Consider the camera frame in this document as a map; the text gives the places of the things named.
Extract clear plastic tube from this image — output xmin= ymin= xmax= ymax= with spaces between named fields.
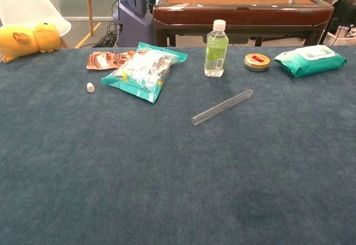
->
xmin=191 ymin=89 xmax=254 ymax=126

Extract teal clear snack bag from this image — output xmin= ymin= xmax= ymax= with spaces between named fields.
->
xmin=101 ymin=42 xmax=188 ymax=104

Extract blue table mat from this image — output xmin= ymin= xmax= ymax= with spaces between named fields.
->
xmin=0 ymin=46 xmax=356 ymax=245

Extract green label water bottle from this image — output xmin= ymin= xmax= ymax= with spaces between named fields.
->
xmin=204 ymin=19 xmax=230 ymax=78

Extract brown snack pouch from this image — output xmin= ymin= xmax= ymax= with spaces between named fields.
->
xmin=86 ymin=50 xmax=136 ymax=71

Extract round gold tin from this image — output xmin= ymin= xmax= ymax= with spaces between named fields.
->
xmin=244 ymin=53 xmax=271 ymax=72

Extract blue grey machine base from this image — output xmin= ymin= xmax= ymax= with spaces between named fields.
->
xmin=112 ymin=0 xmax=154 ymax=48

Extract brown mahjong table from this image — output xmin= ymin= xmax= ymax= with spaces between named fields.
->
xmin=152 ymin=0 xmax=335 ymax=47

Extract teal wet wipes pack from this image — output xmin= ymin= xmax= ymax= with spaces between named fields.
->
xmin=273 ymin=45 xmax=348 ymax=79

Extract black tripod stand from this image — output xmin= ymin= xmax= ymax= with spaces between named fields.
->
xmin=319 ymin=0 xmax=352 ymax=45

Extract yellow plush duck toy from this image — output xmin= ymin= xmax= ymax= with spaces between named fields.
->
xmin=0 ymin=22 xmax=61 ymax=63

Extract white printed carton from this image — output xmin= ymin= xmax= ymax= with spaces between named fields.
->
xmin=324 ymin=24 xmax=356 ymax=46

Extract white chair wooden legs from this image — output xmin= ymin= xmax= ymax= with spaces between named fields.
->
xmin=0 ymin=0 xmax=95 ymax=50

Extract black floor cable bundle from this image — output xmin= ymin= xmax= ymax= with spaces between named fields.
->
xmin=93 ymin=21 xmax=120 ymax=48

